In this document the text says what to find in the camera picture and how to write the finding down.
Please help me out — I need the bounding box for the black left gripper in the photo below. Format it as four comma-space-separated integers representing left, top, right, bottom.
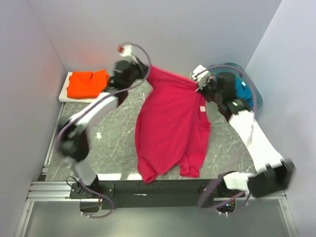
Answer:
126, 58, 152, 89

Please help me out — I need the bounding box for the pink t shirt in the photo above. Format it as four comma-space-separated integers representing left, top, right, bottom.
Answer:
135, 66, 211, 184

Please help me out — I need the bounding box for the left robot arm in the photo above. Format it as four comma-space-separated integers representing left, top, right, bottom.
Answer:
55, 59, 151, 198

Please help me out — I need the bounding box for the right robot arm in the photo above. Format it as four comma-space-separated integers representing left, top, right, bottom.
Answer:
195, 72, 295, 198

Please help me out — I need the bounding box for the blue t shirt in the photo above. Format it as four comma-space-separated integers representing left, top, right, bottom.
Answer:
235, 77, 253, 107

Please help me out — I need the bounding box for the teal plastic basket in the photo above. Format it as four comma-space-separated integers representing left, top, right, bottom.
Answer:
209, 63, 263, 109

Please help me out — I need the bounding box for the orange folded t shirt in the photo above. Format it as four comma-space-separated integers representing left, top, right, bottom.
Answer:
67, 69, 109, 99

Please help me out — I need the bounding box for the white foam pad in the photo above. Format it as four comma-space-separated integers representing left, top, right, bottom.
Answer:
58, 72, 95, 103

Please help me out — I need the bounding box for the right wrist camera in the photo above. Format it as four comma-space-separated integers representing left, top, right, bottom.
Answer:
190, 65, 212, 89

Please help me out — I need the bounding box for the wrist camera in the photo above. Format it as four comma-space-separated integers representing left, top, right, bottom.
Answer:
117, 44, 137, 63
190, 65, 212, 89

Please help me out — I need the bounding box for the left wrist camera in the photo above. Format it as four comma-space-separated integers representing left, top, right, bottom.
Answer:
117, 44, 137, 63

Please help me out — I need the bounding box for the aluminium frame rail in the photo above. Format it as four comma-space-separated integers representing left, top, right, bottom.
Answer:
13, 103, 75, 237

